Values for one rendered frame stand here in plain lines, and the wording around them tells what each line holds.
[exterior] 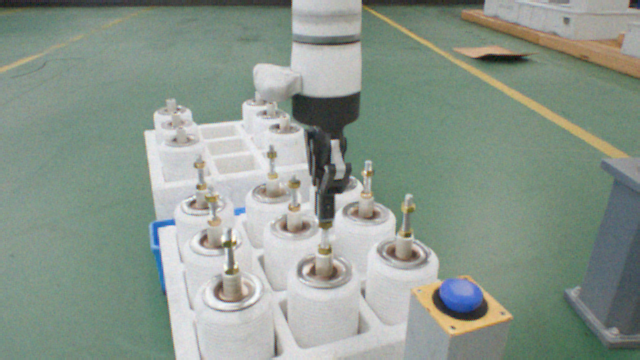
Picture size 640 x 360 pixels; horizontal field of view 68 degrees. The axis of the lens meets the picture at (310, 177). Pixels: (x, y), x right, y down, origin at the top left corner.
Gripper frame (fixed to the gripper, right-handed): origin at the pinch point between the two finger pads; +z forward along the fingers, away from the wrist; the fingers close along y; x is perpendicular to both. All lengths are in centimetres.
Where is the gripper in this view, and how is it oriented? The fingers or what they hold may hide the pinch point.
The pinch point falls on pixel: (324, 203)
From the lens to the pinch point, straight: 57.3
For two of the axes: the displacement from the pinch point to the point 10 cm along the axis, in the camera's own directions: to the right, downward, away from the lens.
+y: -2.3, -4.1, 8.8
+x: -9.7, 1.0, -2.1
